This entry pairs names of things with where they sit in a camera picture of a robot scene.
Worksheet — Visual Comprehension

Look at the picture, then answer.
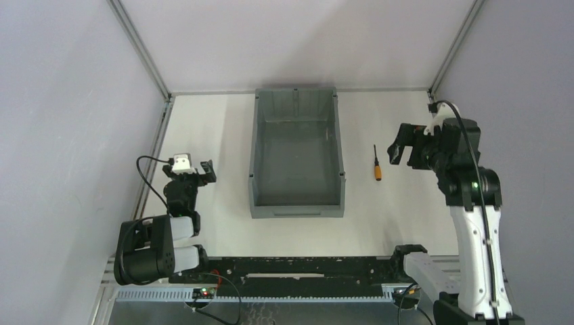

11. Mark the grey plastic storage bin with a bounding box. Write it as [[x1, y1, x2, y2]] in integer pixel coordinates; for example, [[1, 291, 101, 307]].
[[248, 87, 346, 219]]

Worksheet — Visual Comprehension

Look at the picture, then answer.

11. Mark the right black cable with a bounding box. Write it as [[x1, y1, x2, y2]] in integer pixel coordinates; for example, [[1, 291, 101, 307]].
[[428, 99, 501, 325]]

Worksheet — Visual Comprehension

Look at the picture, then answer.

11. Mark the orange handled screwdriver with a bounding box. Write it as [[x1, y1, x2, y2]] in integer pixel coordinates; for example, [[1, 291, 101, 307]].
[[373, 144, 382, 181]]

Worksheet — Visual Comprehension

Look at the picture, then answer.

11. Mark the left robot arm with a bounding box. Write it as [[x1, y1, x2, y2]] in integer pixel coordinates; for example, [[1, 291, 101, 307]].
[[114, 156, 217, 286]]

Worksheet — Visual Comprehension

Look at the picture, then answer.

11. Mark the small led circuit board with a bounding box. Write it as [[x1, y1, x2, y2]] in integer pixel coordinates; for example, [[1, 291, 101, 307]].
[[192, 288, 217, 300]]

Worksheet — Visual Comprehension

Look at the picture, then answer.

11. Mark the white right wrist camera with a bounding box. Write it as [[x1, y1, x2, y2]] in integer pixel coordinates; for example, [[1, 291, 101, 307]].
[[423, 100, 459, 135]]

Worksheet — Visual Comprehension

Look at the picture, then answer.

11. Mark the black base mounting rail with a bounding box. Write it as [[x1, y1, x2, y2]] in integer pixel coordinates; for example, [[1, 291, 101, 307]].
[[169, 244, 427, 299]]

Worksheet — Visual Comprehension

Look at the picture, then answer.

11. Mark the left black cable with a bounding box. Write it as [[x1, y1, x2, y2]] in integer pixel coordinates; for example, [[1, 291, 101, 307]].
[[135, 155, 175, 212]]

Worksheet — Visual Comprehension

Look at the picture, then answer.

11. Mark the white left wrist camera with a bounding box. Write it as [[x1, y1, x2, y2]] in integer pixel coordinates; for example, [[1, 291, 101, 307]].
[[172, 153, 195, 175]]

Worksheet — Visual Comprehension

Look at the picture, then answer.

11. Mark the black cable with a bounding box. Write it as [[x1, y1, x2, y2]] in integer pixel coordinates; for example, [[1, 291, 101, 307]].
[[428, 99, 501, 325], [135, 155, 175, 212]]

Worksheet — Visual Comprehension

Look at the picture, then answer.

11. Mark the grey slotted cable duct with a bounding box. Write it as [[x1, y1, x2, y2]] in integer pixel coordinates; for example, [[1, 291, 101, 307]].
[[114, 286, 395, 303]]

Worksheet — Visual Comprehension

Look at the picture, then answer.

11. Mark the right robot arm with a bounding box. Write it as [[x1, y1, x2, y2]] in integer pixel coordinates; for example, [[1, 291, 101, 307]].
[[387, 118, 525, 324]]

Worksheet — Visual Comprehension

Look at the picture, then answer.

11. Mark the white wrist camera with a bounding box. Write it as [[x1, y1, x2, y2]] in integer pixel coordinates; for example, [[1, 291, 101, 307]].
[[423, 100, 459, 135], [172, 153, 195, 175]]

